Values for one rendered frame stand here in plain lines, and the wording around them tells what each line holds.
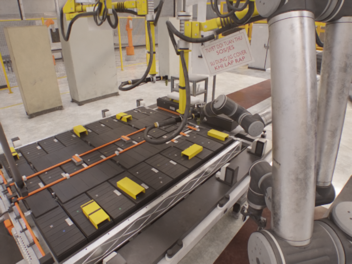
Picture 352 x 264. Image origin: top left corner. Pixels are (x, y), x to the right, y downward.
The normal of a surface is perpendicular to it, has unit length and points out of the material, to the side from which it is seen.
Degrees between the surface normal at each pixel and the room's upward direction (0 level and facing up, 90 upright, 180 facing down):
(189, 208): 0
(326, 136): 84
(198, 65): 90
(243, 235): 0
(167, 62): 90
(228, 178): 90
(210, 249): 0
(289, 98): 76
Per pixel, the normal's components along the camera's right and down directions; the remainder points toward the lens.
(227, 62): -0.29, 0.42
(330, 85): -0.72, 0.22
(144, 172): 0.00, -0.90
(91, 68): 0.74, 0.29
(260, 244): -0.99, -0.04
